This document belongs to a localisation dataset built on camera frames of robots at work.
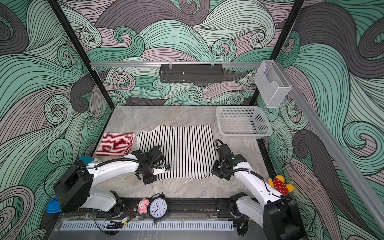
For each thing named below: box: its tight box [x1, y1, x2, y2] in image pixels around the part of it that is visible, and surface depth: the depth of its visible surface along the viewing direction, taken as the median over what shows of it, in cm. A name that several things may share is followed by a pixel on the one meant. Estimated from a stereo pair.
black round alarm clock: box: [148, 192, 170, 225], surface depth 73 cm
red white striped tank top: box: [95, 132, 134, 156], surface depth 97 cm
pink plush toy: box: [137, 197, 150, 214], surface depth 73 cm
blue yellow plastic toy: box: [46, 195, 62, 213], surface depth 67 cm
